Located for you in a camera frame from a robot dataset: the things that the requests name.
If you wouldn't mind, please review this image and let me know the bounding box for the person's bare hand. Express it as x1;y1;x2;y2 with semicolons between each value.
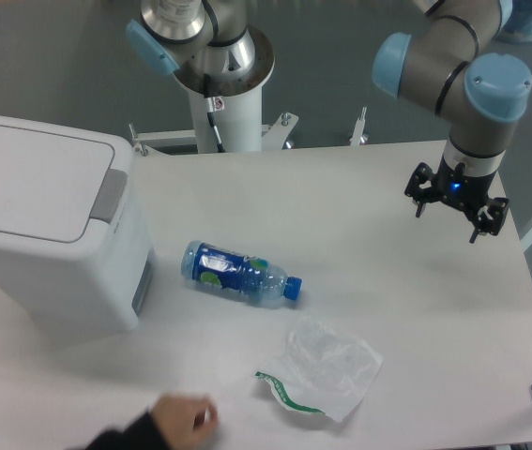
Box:
149;395;219;449

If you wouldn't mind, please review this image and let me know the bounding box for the blue label plastic bottle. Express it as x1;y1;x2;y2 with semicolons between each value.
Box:
180;240;302;308

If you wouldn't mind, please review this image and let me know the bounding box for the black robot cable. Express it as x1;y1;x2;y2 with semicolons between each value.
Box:
202;73;227;154

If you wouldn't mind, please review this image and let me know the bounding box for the clear crumpled plastic bag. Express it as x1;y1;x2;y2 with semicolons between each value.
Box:
254;315;383;423

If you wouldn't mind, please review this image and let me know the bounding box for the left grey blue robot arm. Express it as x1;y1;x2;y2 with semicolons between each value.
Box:
126;1;298;154

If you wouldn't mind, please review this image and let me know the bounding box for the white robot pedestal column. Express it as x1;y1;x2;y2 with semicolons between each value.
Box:
175;25;275;154

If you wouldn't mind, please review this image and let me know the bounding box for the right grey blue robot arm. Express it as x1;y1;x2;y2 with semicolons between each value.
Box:
372;1;532;239

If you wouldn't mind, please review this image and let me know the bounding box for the black sleeved forearm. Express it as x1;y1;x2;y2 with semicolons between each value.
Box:
80;411;171;450

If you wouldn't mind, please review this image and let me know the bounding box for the white metal base frame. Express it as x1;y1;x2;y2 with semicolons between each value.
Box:
128;107;371;157

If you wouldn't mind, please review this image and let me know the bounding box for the white plastic trash can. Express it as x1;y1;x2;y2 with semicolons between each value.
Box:
0;116;155;332

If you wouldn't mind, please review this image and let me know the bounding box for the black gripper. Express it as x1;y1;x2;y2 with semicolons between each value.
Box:
404;155;509;244

